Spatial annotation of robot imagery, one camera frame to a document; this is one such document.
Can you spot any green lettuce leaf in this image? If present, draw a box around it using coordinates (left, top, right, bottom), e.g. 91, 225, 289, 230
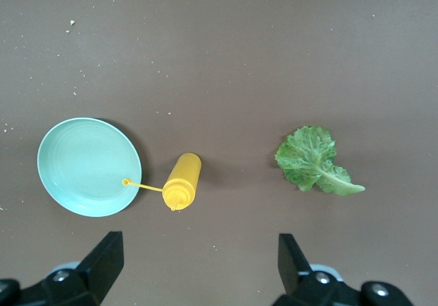
275, 125, 366, 198

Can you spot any mint green plate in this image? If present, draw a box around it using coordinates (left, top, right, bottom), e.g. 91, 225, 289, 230
36, 116, 143, 218

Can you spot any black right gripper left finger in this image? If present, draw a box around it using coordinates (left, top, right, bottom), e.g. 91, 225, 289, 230
0, 231, 124, 306

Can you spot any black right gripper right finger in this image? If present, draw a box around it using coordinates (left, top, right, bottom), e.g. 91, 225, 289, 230
273, 233, 417, 306

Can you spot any yellow squeeze bottle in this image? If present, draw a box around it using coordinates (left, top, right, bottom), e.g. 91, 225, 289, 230
122, 153, 203, 212

